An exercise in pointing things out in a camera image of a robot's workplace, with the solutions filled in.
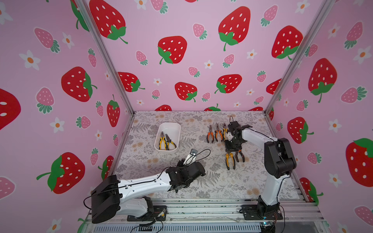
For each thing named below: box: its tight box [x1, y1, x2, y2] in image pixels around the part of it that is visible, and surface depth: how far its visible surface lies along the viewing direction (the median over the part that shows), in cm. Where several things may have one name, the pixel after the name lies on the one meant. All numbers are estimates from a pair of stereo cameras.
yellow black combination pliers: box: [158, 131, 167, 150], surface depth 104 cm
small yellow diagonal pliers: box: [165, 133, 177, 151], surface depth 103 cm
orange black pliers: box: [214, 122, 223, 142], surface depth 109 cm
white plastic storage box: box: [153, 121, 182, 154], surface depth 106 cm
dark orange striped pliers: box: [235, 149, 246, 163], surface depth 97 cm
